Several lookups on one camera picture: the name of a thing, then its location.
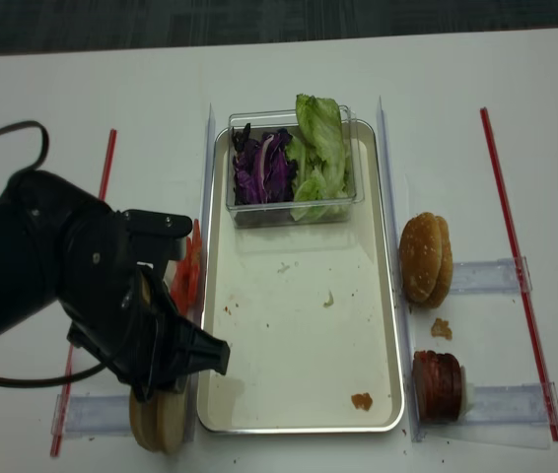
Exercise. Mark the red rod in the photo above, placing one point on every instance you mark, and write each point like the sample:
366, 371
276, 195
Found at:
529, 313
107, 162

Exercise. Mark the bun crumb on table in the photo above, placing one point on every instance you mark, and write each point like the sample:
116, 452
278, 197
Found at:
441, 328

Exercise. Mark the clear plastic salad container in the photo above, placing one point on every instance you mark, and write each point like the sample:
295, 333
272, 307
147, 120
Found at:
279, 214

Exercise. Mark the small lettuce scrap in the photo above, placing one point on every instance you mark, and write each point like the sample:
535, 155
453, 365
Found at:
329, 301

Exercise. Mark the white bun slice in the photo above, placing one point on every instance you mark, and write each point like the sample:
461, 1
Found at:
171, 417
143, 422

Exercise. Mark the sesame bun top rear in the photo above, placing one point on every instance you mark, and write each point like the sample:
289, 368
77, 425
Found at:
445, 276

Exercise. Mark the white rectangular metal tray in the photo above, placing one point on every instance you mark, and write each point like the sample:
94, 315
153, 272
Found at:
294, 364

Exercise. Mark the sesame bun top front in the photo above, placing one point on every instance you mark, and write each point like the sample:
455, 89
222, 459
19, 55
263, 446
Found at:
420, 256

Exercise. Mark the right long clear rail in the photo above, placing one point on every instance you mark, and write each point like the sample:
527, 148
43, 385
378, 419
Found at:
400, 304

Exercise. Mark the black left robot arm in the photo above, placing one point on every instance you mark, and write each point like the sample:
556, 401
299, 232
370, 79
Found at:
60, 244

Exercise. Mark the green lettuce leaves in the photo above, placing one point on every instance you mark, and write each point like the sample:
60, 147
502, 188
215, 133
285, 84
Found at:
322, 161

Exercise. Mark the clear patty pusher track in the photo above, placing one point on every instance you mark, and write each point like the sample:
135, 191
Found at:
527, 404

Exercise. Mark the purple cabbage leaves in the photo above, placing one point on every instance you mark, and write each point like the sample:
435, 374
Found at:
263, 174

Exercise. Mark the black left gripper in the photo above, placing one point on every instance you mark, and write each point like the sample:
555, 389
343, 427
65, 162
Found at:
122, 311

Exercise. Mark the brown meat patties stack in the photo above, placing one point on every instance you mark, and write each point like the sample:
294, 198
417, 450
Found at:
438, 386

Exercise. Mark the sesame bun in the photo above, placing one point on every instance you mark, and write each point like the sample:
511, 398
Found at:
445, 276
420, 256

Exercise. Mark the clear sesame bun pusher track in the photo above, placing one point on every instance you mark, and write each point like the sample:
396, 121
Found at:
503, 276

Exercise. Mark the orange crumb on tray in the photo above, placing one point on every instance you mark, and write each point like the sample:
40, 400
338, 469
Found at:
362, 401

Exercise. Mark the red tomato slices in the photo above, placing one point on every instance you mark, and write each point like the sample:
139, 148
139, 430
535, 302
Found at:
184, 287

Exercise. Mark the clear bun slice pusher track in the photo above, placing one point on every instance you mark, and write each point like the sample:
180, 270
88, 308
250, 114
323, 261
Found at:
92, 416

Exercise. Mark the left red rod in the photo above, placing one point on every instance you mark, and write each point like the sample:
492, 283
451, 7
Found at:
107, 162

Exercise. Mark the white patty pusher block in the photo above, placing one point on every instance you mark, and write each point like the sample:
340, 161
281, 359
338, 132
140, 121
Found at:
464, 391

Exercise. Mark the right red rod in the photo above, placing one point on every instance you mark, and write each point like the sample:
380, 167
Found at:
529, 313

